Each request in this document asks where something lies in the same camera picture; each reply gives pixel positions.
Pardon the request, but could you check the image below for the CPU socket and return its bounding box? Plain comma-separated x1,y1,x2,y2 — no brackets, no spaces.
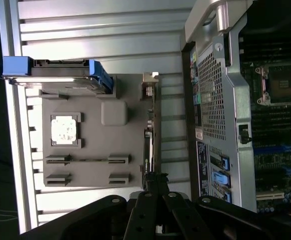
255,61,291,106

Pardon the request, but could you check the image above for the black side panel latch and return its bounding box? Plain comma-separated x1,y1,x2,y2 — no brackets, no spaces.
237,123,252,146

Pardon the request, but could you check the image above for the hard drive in blue caddy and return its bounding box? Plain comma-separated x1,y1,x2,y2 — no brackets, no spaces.
0,56,114,95

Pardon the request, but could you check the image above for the green motherboard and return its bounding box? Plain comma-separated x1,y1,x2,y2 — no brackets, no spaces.
237,29,291,215

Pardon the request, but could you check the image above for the grey parts rack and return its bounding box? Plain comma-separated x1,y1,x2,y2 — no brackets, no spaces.
39,74,161,189

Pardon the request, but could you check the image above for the blue slot clip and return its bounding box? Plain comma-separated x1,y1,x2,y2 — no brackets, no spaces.
219,155,231,171
222,191,233,204
211,170,231,188

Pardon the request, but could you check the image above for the black RAM slot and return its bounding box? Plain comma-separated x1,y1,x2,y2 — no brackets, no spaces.
238,47,291,61
238,34,291,47

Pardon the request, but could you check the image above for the silver CPU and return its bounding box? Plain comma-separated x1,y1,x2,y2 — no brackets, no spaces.
50,114,79,146

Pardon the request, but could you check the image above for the open black PC case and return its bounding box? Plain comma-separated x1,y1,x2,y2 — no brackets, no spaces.
180,0,291,218

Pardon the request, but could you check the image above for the green RAM stick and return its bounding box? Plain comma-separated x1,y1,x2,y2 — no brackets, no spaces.
46,156,126,164

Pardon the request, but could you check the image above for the blue expansion slot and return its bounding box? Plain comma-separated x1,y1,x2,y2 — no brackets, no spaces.
252,141,291,157

